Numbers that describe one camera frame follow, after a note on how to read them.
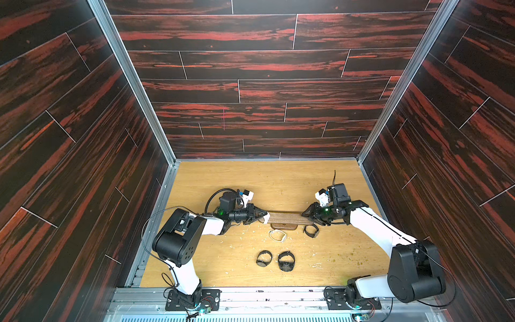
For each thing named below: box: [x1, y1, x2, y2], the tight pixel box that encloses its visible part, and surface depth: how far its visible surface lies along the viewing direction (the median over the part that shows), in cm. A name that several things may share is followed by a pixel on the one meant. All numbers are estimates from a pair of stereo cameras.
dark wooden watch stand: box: [258, 211, 315, 231], surface depth 88 cm
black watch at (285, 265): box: [277, 250, 296, 272], surface depth 81 cm
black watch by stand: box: [303, 223, 320, 239], surface depth 92 cm
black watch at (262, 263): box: [256, 249, 273, 267], surface depth 83 cm
